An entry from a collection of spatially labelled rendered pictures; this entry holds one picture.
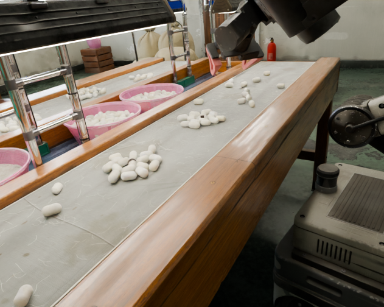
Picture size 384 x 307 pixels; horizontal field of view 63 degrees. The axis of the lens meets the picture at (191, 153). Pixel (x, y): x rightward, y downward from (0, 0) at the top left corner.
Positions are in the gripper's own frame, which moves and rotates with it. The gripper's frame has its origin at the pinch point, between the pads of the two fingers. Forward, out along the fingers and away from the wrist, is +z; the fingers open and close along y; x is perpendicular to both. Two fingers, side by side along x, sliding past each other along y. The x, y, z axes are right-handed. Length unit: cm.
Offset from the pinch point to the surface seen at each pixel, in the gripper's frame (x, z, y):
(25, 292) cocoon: -42, -15, -53
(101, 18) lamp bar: 4.2, -17.5, -32.1
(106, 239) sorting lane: -37, -9, -41
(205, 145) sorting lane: -17.3, 7.9, -11.8
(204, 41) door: 321, 324, 184
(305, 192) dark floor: -21, 101, 72
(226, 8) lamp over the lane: 32.5, 8.2, 15.5
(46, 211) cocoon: -27, -2, -51
